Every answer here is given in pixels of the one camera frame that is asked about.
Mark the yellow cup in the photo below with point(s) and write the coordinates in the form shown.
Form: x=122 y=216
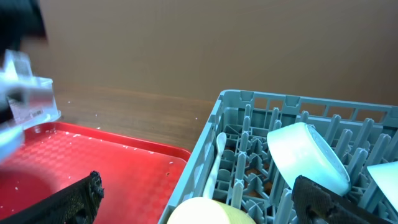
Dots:
x=200 y=210

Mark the mint green bowl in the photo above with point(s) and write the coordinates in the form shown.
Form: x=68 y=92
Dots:
x=299 y=149

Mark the light blue small bowl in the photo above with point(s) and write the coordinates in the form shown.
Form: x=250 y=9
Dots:
x=386 y=178

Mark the clear plastic bin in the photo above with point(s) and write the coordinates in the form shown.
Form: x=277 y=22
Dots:
x=30 y=98

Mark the grey dishwasher rack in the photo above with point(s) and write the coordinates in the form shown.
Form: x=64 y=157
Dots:
x=361 y=135

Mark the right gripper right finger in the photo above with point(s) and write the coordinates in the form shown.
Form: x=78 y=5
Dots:
x=315 y=204

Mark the white plastic spoon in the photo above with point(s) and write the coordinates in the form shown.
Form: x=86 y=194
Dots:
x=212 y=177

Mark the light blue plate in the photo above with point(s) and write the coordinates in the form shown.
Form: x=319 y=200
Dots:
x=12 y=138

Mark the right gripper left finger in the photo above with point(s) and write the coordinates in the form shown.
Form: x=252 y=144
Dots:
x=76 y=204

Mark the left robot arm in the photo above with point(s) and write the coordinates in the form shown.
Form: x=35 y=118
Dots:
x=19 y=19

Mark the red serving tray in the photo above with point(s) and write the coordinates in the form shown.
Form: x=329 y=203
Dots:
x=138 y=176

